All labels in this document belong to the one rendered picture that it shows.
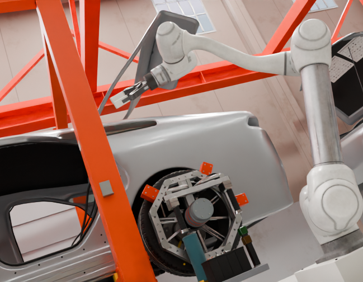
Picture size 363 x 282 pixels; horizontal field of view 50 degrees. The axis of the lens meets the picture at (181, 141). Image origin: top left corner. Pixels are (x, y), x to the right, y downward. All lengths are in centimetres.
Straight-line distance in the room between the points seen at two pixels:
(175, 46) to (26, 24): 705
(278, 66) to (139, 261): 124
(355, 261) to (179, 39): 103
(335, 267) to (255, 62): 85
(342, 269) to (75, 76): 190
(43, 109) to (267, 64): 411
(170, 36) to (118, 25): 692
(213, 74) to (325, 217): 492
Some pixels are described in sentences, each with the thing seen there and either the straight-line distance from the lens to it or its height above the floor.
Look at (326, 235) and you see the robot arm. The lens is 154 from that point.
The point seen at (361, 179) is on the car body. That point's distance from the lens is 478.
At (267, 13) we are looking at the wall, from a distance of 966.
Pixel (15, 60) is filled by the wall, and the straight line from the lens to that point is 807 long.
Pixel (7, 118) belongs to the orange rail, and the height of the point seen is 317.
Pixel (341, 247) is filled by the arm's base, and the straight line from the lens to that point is 153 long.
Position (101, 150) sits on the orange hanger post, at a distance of 235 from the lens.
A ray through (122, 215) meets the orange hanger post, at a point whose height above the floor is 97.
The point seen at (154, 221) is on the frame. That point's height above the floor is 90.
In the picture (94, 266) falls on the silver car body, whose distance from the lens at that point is 270.
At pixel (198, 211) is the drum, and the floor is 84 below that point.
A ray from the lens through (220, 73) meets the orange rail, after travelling 613.
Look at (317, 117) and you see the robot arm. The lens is 143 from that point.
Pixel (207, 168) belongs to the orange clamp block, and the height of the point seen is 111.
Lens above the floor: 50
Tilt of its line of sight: 19 degrees up
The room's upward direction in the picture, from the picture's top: 22 degrees counter-clockwise
